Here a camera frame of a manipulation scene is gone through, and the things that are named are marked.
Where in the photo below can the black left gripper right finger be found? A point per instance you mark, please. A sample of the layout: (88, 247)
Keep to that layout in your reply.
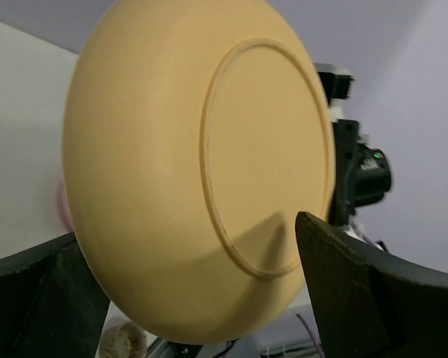
(367, 302)

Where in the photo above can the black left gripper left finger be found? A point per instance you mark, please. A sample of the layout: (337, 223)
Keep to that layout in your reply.
(50, 303)

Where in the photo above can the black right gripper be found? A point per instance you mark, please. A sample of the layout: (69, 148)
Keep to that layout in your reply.
(363, 174)

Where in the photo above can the yellow plastic plate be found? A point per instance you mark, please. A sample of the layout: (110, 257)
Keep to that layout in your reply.
(193, 134)

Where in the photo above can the small speckled beige dish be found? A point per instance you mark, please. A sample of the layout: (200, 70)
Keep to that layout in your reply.
(123, 341)

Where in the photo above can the pink plastic plate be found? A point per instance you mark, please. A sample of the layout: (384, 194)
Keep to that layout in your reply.
(63, 207)

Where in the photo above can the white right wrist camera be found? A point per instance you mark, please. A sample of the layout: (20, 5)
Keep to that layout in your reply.
(337, 85)

